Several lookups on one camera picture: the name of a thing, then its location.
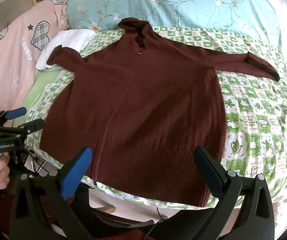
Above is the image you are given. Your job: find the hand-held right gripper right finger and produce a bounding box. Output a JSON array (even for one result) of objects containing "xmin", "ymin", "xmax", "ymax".
[{"xmin": 190, "ymin": 147, "xmax": 276, "ymax": 240}]

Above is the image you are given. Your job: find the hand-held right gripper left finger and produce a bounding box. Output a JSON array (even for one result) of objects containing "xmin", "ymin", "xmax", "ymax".
[{"xmin": 10, "ymin": 147, "xmax": 101, "ymax": 240}]

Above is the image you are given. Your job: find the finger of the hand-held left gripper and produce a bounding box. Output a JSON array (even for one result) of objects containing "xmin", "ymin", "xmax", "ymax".
[
  {"xmin": 0, "ymin": 107, "xmax": 27, "ymax": 128},
  {"xmin": 16, "ymin": 119, "xmax": 45, "ymax": 137}
]

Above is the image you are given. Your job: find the maroon knit sweater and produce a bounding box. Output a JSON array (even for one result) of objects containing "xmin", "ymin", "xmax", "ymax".
[{"xmin": 39, "ymin": 17, "xmax": 280, "ymax": 207}]

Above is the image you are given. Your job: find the green checkered bed sheet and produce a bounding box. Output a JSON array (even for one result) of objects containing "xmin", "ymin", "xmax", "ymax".
[{"xmin": 24, "ymin": 26, "xmax": 287, "ymax": 209}]

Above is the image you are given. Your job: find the white cloth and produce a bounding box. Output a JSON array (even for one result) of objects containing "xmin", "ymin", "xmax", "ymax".
[{"xmin": 36, "ymin": 29, "xmax": 96, "ymax": 71}]

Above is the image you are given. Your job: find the black cable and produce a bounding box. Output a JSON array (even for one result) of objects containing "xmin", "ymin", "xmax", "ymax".
[{"xmin": 143, "ymin": 200, "xmax": 166, "ymax": 240}]

